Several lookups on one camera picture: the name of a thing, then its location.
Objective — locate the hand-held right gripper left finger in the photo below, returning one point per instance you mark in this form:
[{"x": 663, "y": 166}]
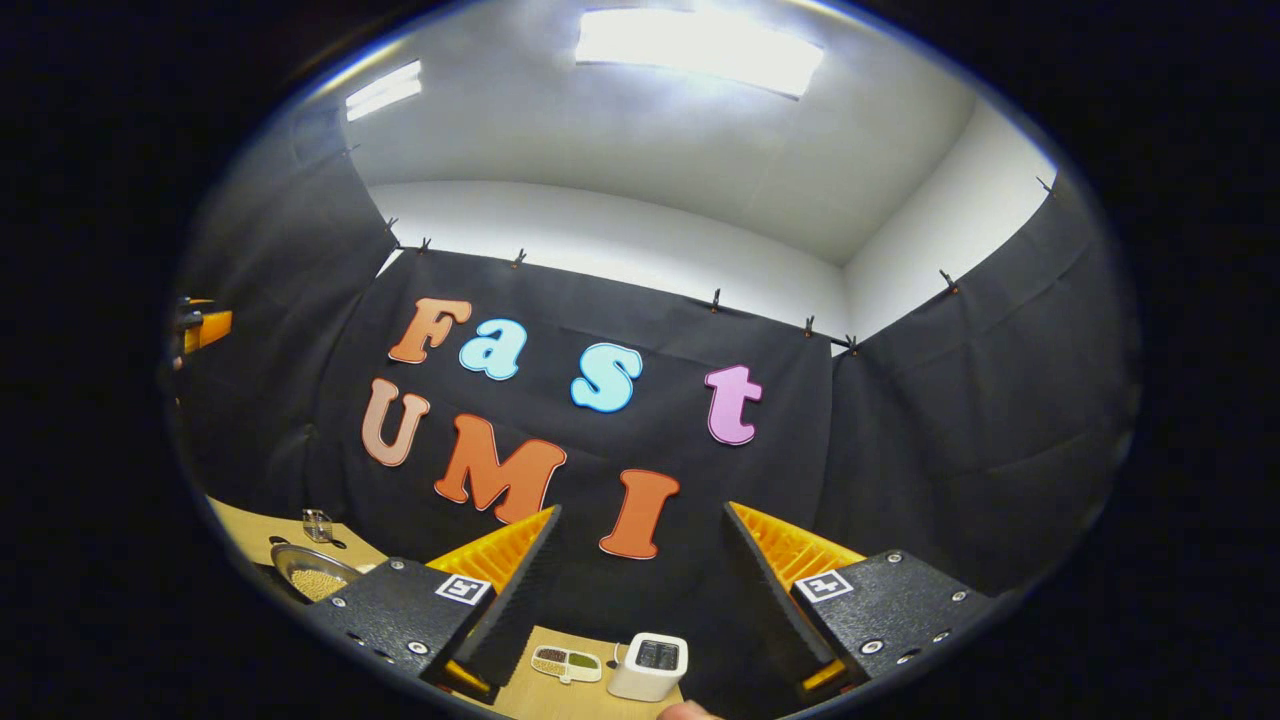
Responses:
[{"x": 515, "y": 605}]

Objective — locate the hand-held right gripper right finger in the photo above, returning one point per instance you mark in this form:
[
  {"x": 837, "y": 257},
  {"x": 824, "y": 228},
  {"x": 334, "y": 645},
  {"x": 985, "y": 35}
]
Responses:
[{"x": 765, "y": 620}]

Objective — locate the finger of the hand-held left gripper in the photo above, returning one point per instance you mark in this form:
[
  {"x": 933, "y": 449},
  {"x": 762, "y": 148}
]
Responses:
[{"x": 210, "y": 330}]

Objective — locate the white divided dish of beans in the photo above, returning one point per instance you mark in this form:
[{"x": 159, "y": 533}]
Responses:
[{"x": 566, "y": 663}]

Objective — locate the white toaster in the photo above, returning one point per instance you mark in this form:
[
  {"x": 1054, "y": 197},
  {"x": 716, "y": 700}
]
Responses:
[{"x": 645, "y": 670}]

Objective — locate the pile of yellow soybeans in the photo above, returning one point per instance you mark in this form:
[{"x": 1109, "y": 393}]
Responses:
[{"x": 320, "y": 583}]

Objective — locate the black backdrop cloth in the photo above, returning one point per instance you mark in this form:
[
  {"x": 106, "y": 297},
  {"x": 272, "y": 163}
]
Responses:
[{"x": 950, "y": 430}]

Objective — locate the small ceiling light panel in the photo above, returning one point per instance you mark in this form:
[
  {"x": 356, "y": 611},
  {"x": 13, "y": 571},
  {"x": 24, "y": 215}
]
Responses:
[{"x": 385, "y": 90}]

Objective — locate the row of black cloth clips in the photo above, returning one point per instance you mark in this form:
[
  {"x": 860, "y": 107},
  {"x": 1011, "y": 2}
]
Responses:
[{"x": 715, "y": 300}]

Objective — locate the large ceiling light panel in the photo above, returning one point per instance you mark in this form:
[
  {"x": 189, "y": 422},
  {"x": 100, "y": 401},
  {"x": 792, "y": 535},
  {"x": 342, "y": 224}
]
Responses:
[{"x": 700, "y": 50}]

